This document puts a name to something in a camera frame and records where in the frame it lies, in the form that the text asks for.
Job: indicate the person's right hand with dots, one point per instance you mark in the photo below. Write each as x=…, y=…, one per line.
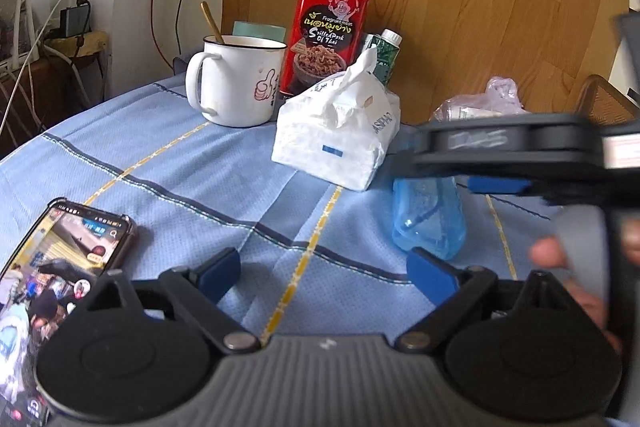
x=550, y=254

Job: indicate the teal round container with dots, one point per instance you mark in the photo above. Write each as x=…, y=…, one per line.
x=257, y=29

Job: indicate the red snack tin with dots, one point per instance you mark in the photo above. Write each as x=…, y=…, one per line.
x=330, y=22

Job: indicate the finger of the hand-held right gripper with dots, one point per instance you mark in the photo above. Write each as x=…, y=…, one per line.
x=500, y=185

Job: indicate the clear plastic bag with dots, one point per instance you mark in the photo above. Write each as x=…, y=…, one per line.
x=480, y=104

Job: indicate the green drink carton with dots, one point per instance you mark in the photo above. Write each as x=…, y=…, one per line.
x=387, y=52

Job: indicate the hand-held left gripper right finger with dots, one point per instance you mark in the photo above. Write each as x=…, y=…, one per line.
x=432, y=274

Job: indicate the white enamel mug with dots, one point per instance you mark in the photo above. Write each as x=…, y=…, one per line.
x=240, y=82

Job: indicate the gold spoon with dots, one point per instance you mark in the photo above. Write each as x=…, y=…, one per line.
x=212, y=22

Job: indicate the smartphone in clear case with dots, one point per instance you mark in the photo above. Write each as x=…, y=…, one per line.
x=55, y=252

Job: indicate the blue plastic bottle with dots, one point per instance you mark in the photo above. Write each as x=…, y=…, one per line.
x=430, y=217

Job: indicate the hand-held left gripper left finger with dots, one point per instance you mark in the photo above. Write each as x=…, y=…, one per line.
x=220, y=274

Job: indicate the yellow stool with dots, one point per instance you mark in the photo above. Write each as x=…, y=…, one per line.
x=80, y=43

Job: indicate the black power adapter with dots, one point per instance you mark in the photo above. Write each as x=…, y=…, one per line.
x=75, y=19

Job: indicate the white tissue pack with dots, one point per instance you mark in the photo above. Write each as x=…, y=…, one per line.
x=330, y=132

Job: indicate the blue tablecloth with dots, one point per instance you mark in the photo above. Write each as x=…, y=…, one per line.
x=175, y=147

